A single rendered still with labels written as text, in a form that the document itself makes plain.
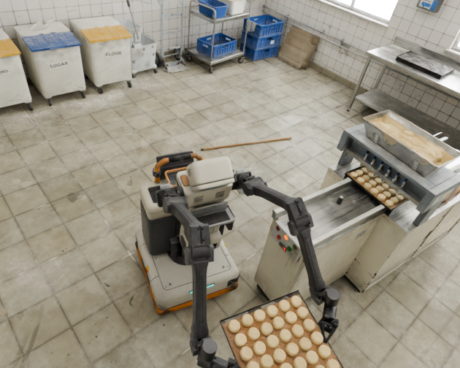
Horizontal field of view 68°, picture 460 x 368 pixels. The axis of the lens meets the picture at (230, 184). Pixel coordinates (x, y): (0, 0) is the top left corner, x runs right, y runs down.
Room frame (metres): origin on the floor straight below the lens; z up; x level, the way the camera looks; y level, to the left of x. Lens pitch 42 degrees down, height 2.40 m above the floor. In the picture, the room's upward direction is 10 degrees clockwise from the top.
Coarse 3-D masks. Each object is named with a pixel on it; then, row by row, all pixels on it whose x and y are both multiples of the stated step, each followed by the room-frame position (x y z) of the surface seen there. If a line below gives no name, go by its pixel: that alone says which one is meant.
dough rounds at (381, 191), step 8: (360, 168) 2.07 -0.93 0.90; (352, 176) 1.94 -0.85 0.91; (360, 176) 1.97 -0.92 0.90; (368, 176) 1.96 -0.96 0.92; (360, 184) 1.88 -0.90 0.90; (368, 184) 1.87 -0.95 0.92; (376, 184) 1.91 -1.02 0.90; (384, 184) 1.90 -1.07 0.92; (376, 192) 1.80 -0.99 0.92; (384, 192) 1.81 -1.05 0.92; (392, 192) 1.83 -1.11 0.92; (384, 200) 1.75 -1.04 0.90; (392, 200) 1.74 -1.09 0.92; (400, 200) 1.77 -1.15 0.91; (392, 208) 1.68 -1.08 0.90
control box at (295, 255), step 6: (276, 222) 1.45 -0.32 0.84; (282, 228) 1.41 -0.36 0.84; (276, 234) 1.42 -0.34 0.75; (282, 234) 1.39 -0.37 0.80; (288, 234) 1.36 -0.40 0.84; (276, 240) 1.41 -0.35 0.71; (282, 240) 1.38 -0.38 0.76; (288, 240) 1.34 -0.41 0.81; (294, 240) 1.32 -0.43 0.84; (282, 246) 1.36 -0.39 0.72; (288, 252) 1.32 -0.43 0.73; (294, 252) 1.29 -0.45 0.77; (300, 252) 1.28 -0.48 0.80; (294, 258) 1.28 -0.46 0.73
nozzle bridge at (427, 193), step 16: (352, 128) 2.14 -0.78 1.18; (352, 144) 2.11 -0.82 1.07; (368, 144) 1.96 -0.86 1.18; (352, 160) 2.21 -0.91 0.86; (368, 160) 1.97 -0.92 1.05; (384, 160) 1.83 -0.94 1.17; (384, 176) 1.82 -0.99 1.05; (400, 176) 1.80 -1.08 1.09; (416, 176) 1.70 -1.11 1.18; (432, 176) 1.73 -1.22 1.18; (448, 176) 1.76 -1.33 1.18; (400, 192) 1.71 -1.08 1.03; (416, 192) 1.69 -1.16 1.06; (432, 192) 1.57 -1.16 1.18; (448, 192) 1.68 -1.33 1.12; (416, 208) 1.58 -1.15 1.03; (432, 208) 1.63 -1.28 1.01; (416, 224) 1.62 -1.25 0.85
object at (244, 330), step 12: (288, 300) 0.83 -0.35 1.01; (264, 312) 0.75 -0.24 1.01; (228, 324) 0.67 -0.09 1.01; (240, 324) 0.68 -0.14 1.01; (252, 324) 0.69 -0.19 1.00; (288, 324) 0.72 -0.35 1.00; (300, 324) 0.73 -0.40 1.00; (228, 336) 0.62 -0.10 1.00; (264, 336) 0.65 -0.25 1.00; (276, 336) 0.66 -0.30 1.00; (240, 348) 0.58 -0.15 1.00; (252, 348) 0.59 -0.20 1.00; (276, 348) 0.61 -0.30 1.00; (300, 348) 0.63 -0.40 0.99; (312, 348) 0.64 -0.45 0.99; (240, 360) 0.54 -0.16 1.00; (252, 360) 0.55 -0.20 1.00; (288, 360) 0.58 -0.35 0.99; (324, 360) 0.60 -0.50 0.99; (336, 360) 0.61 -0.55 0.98
